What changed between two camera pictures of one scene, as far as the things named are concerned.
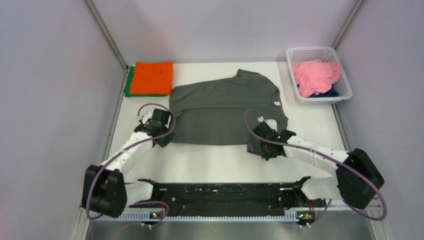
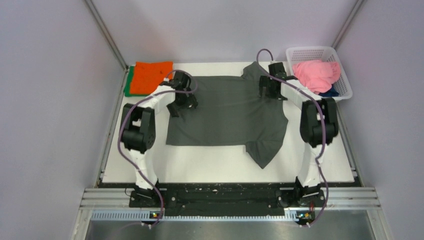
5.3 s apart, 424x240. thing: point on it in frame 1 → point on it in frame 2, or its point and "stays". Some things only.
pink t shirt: [315, 77] stays
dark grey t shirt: [212, 113] stays
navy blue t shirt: [332, 92] stays
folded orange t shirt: [152, 78] stays
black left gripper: [163, 142] → [190, 101]
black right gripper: [266, 154] → [264, 81]
